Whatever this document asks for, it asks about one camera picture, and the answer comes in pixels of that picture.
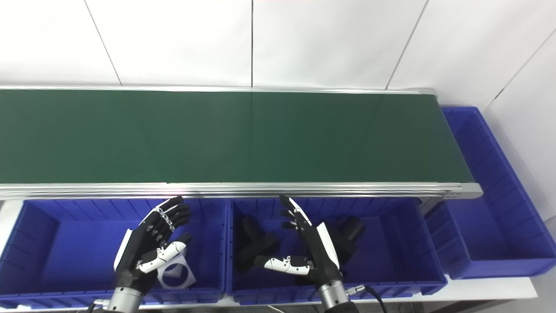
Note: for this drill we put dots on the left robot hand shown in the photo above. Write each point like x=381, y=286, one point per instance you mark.
x=139, y=248

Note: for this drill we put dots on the aluminium conveyor leg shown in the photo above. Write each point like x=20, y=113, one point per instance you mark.
x=430, y=205

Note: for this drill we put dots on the green conveyor belt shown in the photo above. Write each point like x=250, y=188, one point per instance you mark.
x=217, y=134
x=260, y=190

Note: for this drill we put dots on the grey square part with hole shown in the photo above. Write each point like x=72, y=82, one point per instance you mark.
x=184, y=276

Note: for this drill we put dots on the blue plastic bin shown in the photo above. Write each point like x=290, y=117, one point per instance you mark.
x=486, y=226
x=65, y=248
x=391, y=252

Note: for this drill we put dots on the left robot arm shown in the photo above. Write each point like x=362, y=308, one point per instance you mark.
x=124, y=300

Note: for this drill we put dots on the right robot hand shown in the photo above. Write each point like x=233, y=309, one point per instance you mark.
x=321, y=252

